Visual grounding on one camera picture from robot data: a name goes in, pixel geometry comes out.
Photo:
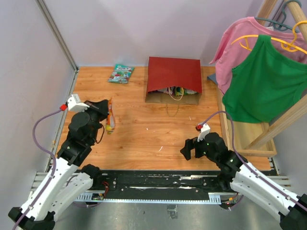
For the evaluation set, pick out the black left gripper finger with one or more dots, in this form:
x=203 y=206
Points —
x=93 y=105
x=103 y=109

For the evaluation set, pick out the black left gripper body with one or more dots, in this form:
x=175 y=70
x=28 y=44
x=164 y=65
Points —
x=94 y=133

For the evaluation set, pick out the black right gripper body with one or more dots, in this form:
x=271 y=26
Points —
x=201 y=149

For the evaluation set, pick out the orange Fox's fruits candy bag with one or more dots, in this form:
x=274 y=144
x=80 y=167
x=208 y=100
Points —
x=110 y=122

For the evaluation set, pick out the teal Fox's mint candy bag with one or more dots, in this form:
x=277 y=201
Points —
x=121 y=74

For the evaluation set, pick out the red paper bag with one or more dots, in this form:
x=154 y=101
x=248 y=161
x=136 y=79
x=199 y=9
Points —
x=166 y=72

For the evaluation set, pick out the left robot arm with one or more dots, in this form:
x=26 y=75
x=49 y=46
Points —
x=59 y=188

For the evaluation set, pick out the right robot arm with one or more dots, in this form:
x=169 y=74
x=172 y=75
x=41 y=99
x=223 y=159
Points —
x=239 y=175

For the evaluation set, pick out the purple black cherry candy bag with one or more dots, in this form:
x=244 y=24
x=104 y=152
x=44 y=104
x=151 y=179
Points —
x=176 y=91

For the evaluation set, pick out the blue grey mat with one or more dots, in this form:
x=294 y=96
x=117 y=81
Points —
x=212 y=78

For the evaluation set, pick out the green tank top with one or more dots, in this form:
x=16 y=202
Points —
x=263 y=63

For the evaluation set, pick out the pink t-shirt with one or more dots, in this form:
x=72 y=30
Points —
x=230 y=56

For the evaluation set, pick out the yellow clothes hanger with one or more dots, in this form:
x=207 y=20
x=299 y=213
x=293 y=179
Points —
x=289 y=47

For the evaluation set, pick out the teal clothes hanger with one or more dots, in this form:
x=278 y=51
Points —
x=280 y=26

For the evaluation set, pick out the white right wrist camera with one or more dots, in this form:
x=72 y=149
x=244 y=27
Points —
x=203 y=129

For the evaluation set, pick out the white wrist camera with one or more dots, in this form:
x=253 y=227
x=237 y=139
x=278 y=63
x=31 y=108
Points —
x=74 y=104
x=203 y=129

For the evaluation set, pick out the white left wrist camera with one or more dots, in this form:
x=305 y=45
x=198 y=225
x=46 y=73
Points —
x=74 y=104

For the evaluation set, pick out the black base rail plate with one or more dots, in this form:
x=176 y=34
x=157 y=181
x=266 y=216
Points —
x=160 y=185

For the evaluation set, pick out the aluminium frame post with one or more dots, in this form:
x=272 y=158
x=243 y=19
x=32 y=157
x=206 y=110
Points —
x=57 y=34

